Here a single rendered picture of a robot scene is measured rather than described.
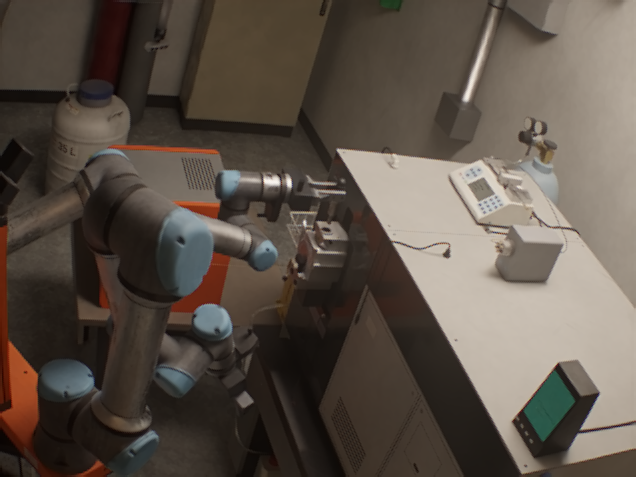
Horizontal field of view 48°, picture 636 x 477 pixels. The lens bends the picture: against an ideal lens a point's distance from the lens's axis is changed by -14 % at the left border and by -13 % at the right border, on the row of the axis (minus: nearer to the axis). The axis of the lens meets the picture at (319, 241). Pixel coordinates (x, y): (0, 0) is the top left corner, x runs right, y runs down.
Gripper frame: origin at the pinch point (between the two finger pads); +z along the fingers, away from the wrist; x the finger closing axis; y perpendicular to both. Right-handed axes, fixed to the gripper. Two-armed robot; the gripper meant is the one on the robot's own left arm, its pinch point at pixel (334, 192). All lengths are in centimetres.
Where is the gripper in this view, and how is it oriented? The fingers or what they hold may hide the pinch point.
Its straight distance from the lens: 210.3
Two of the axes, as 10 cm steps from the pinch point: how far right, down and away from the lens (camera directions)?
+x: -2.8, -5.8, 7.6
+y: 2.5, -8.1, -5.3
